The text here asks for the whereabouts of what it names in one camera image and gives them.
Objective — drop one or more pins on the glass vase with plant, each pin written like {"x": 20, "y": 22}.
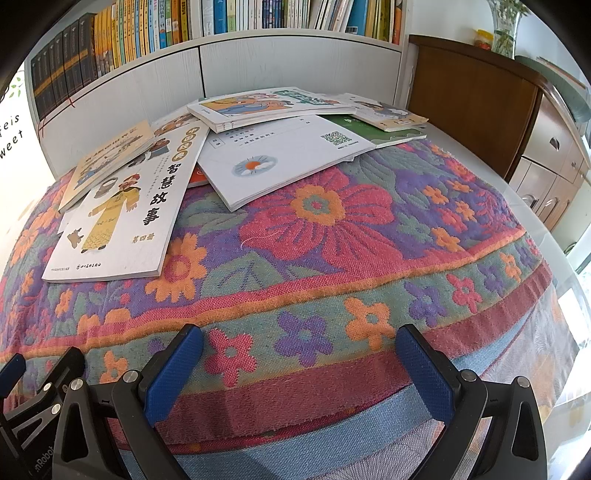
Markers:
{"x": 506, "y": 16}

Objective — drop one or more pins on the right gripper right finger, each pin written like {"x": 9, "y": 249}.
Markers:
{"x": 514, "y": 446}

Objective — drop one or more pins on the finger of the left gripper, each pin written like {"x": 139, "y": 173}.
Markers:
{"x": 11, "y": 373}

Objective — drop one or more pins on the floral woven tablecloth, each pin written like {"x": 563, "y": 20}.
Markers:
{"x": 300, "y": 295}

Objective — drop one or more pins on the brown wooden sideboard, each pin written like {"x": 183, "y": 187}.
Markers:
{"x": 508, "y": 115}

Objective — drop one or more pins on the white bookshelf cabinet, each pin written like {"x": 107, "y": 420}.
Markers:
{"x": 148, "y": 88}

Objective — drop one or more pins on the white wisdom stories book four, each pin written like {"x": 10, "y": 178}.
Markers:
{"x": 125, "y": 232}

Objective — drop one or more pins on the beige world history book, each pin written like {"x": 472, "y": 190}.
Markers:
{"x": 97, "y": 166}

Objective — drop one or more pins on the dark green cover book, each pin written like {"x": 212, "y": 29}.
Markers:
{"x": 411, "y": 130}

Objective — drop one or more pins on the white monkey mythology book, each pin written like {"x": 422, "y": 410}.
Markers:
{"x": 227, "y": 112}

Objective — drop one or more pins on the row of shelved books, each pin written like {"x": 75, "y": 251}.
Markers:
{"x": 97, "y": 43}

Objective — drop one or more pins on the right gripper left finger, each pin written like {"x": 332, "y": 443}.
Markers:
{"x": 84, "y": 446}

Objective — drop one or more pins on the white QR code book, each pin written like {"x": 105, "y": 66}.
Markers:
{"x": 247, "y": 163}

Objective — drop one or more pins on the white lady mythology book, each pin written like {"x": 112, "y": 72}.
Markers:
{"x": 381, "y": 115}

